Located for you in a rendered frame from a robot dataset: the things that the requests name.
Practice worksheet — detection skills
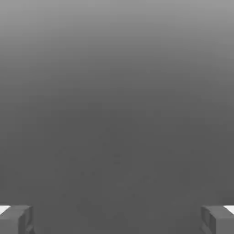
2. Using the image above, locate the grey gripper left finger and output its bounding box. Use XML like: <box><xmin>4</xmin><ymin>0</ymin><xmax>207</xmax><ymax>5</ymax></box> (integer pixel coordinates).
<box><xmin>0</xmin><ymin>205</ymin><xmax>35</xmax><ymax>234</ymax></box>

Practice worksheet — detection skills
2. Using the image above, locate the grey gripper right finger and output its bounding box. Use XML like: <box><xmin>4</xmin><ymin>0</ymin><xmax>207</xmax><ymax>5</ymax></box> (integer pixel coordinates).
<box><xmin>199</xmin><ymin>205</ymin><xmax>234</xmax><ymax>234</ymax></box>

